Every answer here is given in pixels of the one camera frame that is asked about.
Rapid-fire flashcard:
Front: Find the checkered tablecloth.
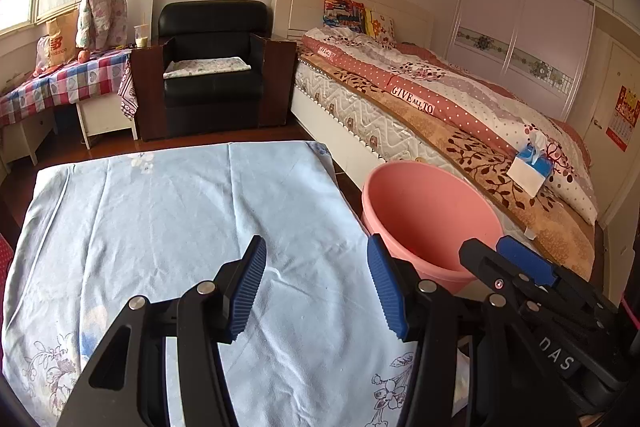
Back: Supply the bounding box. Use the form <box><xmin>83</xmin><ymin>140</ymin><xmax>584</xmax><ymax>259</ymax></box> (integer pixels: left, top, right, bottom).
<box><xmin>0</xmin><ymin>48</ymin><xmax>138</xmax><ymax>128</ymax></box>

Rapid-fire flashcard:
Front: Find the pink plastic bucket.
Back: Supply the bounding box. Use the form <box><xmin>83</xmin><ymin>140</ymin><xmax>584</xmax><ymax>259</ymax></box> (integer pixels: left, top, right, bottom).
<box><xmin>361</xmin><ymin>161</ymin><xmax>506</xmax><ymax>295</ymax></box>

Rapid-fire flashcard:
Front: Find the colourful printed pillow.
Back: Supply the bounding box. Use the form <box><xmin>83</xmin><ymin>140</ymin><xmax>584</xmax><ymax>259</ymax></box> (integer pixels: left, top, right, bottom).
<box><xmin>322</xmin><ymin>0</ymin><xmax>368</xmax><ymax>34</ymax></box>

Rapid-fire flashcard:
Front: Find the black leather armchair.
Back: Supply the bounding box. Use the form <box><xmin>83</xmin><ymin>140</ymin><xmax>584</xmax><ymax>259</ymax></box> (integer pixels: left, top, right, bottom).
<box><xmin>130</xmin><ymin>0</ymin><xmax>297</xmax><ymax>142</ymax></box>

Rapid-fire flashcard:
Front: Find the white bed frame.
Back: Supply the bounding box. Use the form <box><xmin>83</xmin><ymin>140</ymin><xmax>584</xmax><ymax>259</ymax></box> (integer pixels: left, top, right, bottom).
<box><xmin>270</xmin><ymin>0</ymin><xmax>435</xmax><ymax>208</ymax></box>

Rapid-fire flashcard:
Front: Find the white sliding-door wardrobe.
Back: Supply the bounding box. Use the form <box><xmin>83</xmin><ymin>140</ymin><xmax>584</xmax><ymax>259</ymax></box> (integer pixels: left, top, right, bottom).
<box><xmin>445</xmin><ymin>0</ymin><xmax>640</xmax><ymax>228</ymax></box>

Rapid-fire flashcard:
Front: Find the brown paper bag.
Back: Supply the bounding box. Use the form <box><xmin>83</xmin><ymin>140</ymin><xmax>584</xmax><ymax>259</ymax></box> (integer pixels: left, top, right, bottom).
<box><xmin>45</xmin><ymin>11</ymin><xmax>81</xmax><ymax>68</ymax></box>

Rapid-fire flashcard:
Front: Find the quilted mattress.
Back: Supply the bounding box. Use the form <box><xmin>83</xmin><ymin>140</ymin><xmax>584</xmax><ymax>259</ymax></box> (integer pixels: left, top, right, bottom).
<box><xmin>292</xmin><ymin>59</ymin><xmax>451</xmax><ymax>168</ymax></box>

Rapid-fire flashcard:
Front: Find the light blue floral tablecloth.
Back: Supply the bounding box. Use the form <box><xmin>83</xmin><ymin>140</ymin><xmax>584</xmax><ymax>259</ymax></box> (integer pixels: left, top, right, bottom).
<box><xmin>2</xmin><ymin>139</ymin><xmax>481</xmax><ymax>427</ymax></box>

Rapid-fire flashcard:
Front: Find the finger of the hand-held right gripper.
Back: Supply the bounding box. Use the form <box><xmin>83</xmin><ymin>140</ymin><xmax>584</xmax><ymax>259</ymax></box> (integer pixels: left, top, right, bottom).
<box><xmin>496</xmin><ymin>236</ymin><xmax>596</xmax><ymax>294</ymax></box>
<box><xmin>459</xmin><ymin>238</ymin><xmax>551</xmax><ymax>308</ymax></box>

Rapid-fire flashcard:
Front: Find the white desk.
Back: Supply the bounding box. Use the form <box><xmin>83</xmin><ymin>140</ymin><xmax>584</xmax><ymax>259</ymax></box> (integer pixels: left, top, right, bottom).
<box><xmin>0</xmin><ymin>99</ymin><xmax>138</xmax><ymax>168</ymax></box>

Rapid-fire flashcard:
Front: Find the pale floral seat cushion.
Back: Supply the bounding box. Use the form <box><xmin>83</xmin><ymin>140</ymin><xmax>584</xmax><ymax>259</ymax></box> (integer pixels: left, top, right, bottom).
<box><xmin>163</xmin><ymin>56</ymin><xmax>252</xmax><ymax>80</ymax></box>

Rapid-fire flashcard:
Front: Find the blue white tissue pack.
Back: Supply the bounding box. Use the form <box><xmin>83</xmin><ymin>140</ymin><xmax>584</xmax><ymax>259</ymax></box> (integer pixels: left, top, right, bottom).
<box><xmin>507</xmin><ymin>131</ymin><xmax>553</xmax><ymax>198</ymax></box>

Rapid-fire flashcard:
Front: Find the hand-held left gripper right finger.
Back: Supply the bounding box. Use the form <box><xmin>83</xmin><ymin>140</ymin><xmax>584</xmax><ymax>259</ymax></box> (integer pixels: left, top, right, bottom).
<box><xmin>366</xmin><ymin>234</ymin><xmax>576</xmax><ymax>427</ymax></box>

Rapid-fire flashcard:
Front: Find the red wall calendar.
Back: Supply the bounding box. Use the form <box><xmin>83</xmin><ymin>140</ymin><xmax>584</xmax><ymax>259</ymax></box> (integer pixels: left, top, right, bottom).
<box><xmin>605</xmin><ymin>86</ymin><xmax>640</xmax><ymax>152</ymax></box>

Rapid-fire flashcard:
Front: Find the clear plastic bag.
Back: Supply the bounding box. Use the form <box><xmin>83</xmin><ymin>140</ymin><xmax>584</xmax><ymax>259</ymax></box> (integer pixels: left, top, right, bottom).
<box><xmin>32</xmin><ymin>38</ymin><xmax>51</xmax><ymax>75</ymax></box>

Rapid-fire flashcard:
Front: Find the brown leaf-print blanket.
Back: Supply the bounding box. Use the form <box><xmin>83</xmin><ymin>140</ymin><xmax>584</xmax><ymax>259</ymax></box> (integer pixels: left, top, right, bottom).
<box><xmin>300</xmin><ymin>52</ymin><xmax>598</xmax><ymax>280</ymax></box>

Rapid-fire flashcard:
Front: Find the yellow floral pillow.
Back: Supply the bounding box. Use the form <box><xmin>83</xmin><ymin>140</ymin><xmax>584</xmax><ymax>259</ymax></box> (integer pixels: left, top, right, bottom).
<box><xmin>365</xmin><ymin>7</ymin><xmax>401</xmax><ymax>44</ymax></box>

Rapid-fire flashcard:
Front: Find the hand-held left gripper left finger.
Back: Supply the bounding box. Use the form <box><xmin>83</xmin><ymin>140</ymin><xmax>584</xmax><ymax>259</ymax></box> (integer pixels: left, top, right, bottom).
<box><xmin>56</xmin><ymin>235</ymin><xmax>267</xmax><ymax>427</ymax></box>

